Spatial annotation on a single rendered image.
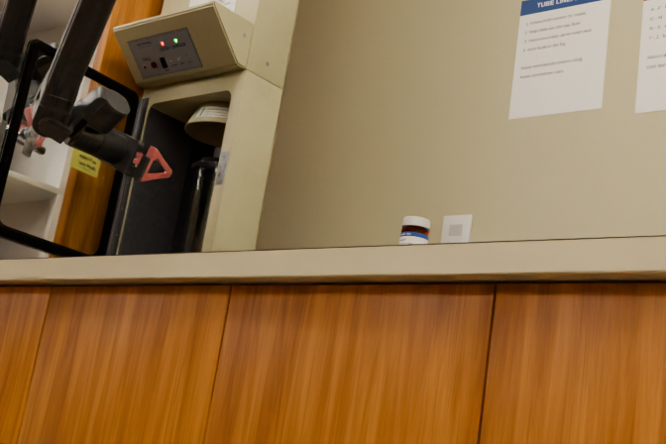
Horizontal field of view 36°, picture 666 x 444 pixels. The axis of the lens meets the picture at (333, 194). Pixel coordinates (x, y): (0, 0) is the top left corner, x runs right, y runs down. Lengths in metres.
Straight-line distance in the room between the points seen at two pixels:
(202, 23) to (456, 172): 0.62
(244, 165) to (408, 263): 0.84
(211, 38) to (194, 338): 0.75
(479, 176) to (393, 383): 0.96
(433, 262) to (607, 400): 0.27
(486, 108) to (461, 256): 1.02
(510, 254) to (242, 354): 0.46
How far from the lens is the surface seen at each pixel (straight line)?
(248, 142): 2.08
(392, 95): 2.41
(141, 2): 2.44
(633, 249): 1.14
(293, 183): 2.52
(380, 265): 1.31
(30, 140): 2.08
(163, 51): 2.21
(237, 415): 1.47
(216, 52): 2.11
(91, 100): 1.88
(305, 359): 1.40
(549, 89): 2.17
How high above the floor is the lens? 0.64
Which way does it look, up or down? 16 degrees up
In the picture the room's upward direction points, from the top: 9 degrees clockwise
